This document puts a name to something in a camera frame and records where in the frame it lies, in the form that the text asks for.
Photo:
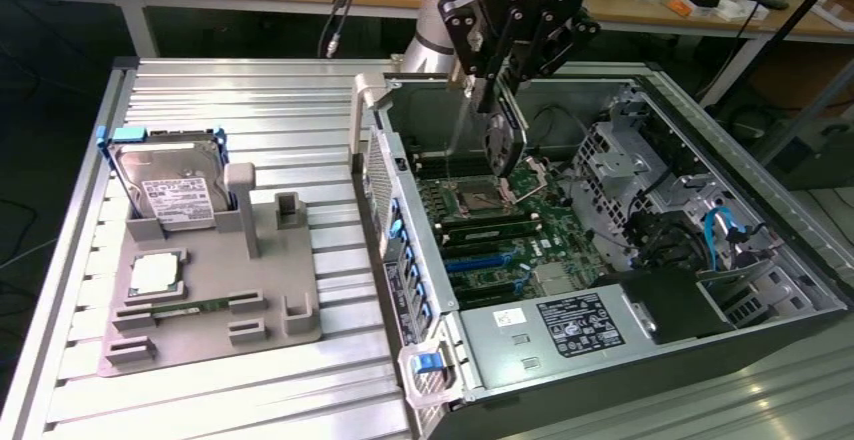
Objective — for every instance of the silver CPU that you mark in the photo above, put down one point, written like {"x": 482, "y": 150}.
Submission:
{"x": 155, "y": 275}

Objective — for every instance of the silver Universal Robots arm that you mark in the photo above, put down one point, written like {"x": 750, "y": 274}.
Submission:
{"x": 434, "y": 35}

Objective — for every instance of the hard disk in blue caddy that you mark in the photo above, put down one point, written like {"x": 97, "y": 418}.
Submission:
{"x": 167, "y": 185}

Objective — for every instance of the blue case latch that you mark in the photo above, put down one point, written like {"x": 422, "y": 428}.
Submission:
{"x": 427, "y": 363}

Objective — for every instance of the metal socket cover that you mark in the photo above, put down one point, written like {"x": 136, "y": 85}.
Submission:
{"x": 534, "y": 180}

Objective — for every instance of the green RAM stick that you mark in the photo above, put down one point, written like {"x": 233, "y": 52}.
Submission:
{"x": 189, "y": 308}

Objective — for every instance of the open black PC case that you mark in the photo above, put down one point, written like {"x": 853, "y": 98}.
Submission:
{"x": 667, "y": 375}

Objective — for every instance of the grey parts rack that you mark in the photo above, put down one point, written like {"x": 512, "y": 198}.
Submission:
{"x": 200, "y": 340}

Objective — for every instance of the CPU socket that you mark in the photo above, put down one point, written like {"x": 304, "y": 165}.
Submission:
{"x": 476, "y": 197}

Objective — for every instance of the black graphics card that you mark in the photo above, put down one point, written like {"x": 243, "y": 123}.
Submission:
{"x": 504, "y": 145}

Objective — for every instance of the silver chipset heatsink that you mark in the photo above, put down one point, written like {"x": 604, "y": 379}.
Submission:
{"x": 555, "y": 280}

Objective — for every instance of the blue expansion slot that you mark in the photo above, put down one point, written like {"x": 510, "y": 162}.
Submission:
{"x": 476, "y": 263}

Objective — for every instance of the black plastic shroud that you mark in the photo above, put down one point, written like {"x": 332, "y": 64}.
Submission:
{"x": 667, "y": 305}

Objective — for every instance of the grey power supply unit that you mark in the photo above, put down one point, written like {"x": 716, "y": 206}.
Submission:
{"x": 507, "y": 350}

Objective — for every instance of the RAM stick with white label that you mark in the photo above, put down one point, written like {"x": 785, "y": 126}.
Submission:
{"x": 483, "y": 235}

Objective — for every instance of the green motherboard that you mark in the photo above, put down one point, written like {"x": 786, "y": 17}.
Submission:
{"x": 567, "y": 255}

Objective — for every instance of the metal disk bay cage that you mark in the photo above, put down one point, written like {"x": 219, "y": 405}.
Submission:
{"x": 614, "y": 170}

